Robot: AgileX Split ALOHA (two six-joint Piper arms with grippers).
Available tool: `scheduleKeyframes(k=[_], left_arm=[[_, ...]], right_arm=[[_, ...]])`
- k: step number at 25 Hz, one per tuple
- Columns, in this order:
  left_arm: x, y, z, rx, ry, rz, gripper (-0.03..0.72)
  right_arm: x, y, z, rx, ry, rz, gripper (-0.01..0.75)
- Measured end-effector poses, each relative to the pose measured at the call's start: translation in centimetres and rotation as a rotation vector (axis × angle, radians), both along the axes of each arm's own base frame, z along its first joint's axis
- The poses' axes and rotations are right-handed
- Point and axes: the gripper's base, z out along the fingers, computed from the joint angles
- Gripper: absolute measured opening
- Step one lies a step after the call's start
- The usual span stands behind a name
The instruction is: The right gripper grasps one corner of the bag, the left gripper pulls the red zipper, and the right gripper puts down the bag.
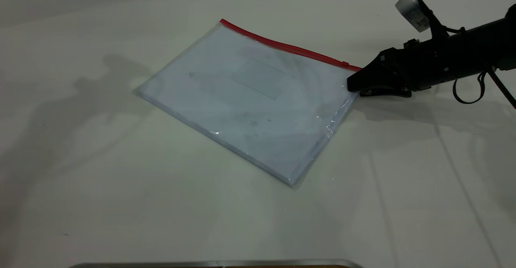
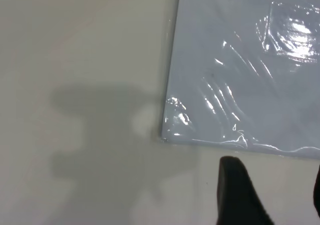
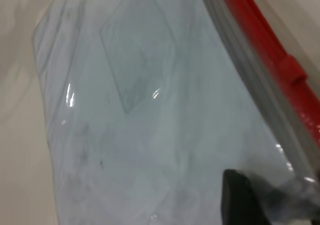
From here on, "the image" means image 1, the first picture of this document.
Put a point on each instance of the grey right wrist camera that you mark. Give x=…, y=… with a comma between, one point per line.
x=415, y=12

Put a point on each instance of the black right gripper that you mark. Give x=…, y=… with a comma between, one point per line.
x=447, y=60

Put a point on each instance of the clear zip bag red zipper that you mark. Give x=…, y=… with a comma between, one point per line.
x=250, y=98

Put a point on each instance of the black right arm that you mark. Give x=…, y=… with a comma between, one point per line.
x=508, y=38

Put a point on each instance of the silver metal frame edge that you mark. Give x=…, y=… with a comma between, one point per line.
x=217, y=264

